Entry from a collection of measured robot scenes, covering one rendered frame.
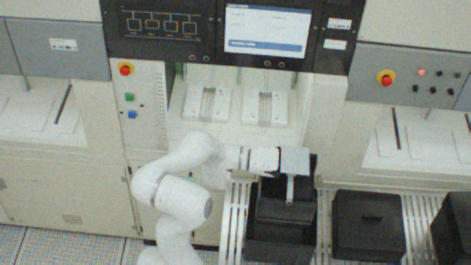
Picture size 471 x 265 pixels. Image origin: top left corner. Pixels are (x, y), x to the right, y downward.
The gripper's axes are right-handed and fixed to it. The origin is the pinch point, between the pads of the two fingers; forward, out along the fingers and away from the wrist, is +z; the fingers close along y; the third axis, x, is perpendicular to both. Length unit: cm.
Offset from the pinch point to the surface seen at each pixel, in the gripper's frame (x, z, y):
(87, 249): -125, -101, -23
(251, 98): -34, -16, -64
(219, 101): -34, -31, -60
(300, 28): 35.5, -2.1, -29.7
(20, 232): -125, -144, -28
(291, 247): -34.5, 4.1, 13.8
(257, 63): 18.0, -15.5, -29.7
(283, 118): -35, -1, -54
